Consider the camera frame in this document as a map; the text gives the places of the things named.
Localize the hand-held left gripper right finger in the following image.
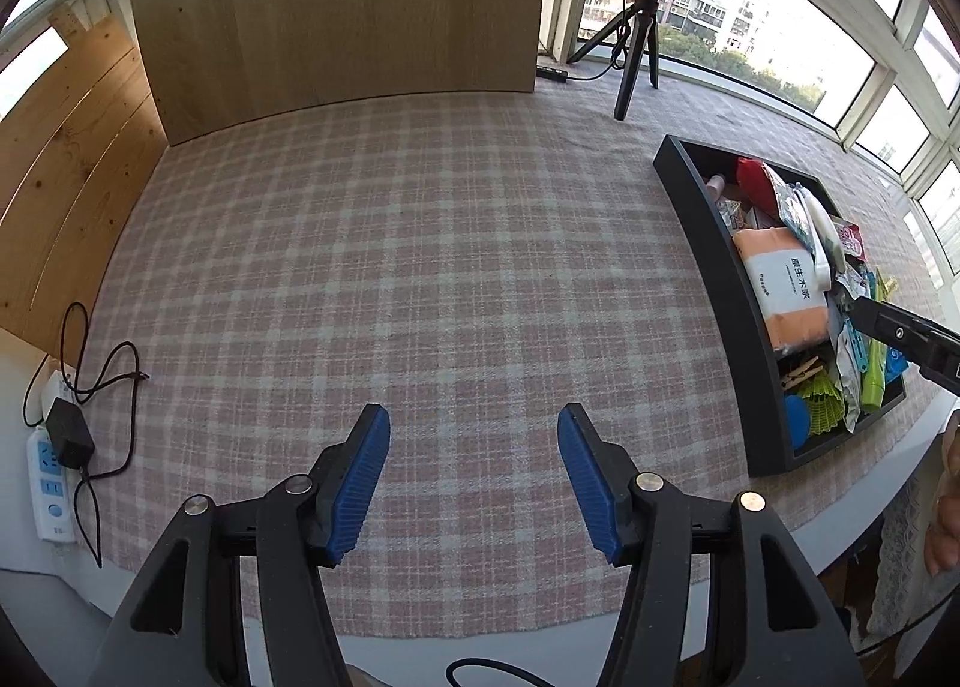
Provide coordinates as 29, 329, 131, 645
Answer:
556, 402, 860, 687

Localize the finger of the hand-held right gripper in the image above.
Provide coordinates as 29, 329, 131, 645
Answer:
847, 295, 938, 367

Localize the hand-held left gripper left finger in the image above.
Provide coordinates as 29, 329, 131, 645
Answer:
86, 402, 392, 687

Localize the wooden clothespin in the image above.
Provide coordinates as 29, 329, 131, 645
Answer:
780, 355, 830, 394

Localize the black storage container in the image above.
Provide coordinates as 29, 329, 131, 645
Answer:
652, 136, 910, 478

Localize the person's right forearm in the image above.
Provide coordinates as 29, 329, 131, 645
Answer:
872, 484, 947, 632

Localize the person's right hand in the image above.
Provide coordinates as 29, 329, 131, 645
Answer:
925, 408, 960, 577

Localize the white plastic bottle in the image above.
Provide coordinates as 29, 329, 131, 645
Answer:
802, 196, 846, 284

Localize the orange white tissue pack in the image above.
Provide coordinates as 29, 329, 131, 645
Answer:
731, 226, 831, 352

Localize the blue round disc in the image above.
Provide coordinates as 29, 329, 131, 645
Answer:
784, 394, 814, 450

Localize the white green printed packet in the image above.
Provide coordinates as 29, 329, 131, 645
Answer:
772, 181, 818, 258

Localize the pink plaid tablecloth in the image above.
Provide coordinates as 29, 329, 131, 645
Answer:
75, 68, 938, 639

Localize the black power adapter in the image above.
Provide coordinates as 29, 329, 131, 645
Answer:
45, 398, 97, 469

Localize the white power strip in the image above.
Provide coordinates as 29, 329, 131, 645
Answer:
28, 372, 79, 546

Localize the black tripod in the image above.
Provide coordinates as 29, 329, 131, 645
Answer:
568, 0, 661, 122

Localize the pine plank panel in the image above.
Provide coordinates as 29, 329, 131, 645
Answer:
0, 12, 170, 359

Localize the light wooden board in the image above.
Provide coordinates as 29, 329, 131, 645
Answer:
124, 0, 554, 148

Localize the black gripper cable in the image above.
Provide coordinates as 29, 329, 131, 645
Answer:
446, 659, 601, 687

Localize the black adapter cable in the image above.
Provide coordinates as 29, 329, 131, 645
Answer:
22, 301, 151, 569

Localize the black power strip cable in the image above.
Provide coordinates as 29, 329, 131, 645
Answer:
566, 42, 628, 83

